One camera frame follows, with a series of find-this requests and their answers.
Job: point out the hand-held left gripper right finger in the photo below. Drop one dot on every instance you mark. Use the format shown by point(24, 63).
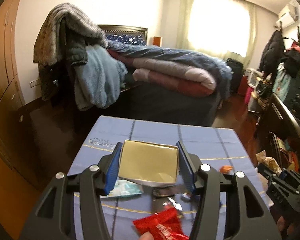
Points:
point(188, 171)

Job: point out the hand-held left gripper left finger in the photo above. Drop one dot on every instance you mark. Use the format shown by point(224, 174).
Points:
point(113, 171)

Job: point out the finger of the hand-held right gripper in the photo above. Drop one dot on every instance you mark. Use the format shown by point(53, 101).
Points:
point(266, 172)

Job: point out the white bin with floral liner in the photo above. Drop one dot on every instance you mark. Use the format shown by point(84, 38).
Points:
point(268, 161)

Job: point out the teal plastic packet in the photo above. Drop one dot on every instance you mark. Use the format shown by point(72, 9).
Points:
point(125, 189)

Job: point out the dark silver candy wrapper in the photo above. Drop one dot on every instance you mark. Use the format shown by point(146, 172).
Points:
point(162, 192)

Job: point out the gold paper box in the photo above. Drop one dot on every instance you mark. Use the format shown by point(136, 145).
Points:
point(147, 162)

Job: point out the person's left hand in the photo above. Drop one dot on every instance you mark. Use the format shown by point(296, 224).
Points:
point(146, 236)

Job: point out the small silver wrapper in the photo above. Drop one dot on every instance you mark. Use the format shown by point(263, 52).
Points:
point(175, 203)

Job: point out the small orange wrapper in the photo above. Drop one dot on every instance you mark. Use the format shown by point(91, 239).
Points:
point(226, 169)

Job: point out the blue tablecloth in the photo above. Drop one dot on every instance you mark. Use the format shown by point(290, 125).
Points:
point(152, 132)

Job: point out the dark wooden cabinet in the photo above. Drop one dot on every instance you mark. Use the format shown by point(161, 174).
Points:
point(285, 120)

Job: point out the red foil wrapper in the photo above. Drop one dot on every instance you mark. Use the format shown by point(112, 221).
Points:
point(165, 222)

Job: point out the bed with dark sheet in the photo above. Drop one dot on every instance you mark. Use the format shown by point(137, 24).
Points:
point(170, 105)

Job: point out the pink storage box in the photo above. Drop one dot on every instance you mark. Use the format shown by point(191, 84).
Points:
point(248, 95)

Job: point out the light blue fleece blanket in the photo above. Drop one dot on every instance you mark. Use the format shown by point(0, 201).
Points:
point(97, 80)

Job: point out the black suitcase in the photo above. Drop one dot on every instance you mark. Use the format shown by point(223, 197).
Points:
point(235, 75)

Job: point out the bed with folded quilts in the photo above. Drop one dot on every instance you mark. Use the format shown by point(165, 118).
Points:
point(175, 67)

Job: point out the pile of dark clothes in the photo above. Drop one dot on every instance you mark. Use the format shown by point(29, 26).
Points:
point(297, 62)

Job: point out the black hanging coat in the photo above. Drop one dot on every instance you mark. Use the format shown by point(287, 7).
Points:
point(272, 50)

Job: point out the starry blue pillow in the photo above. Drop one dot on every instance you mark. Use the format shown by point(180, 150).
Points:
point(126, 38)

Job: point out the wooden nightstand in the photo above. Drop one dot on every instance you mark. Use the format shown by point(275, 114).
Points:
point(158, 40)

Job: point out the wooden wardrobe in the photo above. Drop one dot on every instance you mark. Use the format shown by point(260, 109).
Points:
point(5, 80)

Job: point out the pale window curtain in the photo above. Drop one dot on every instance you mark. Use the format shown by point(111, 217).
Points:
point(250, 30)

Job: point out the dark wooden headboard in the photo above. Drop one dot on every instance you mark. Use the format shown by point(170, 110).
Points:
point(122, 28)

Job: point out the white air conditioner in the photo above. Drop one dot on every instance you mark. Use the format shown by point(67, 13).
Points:
point(288, 13)

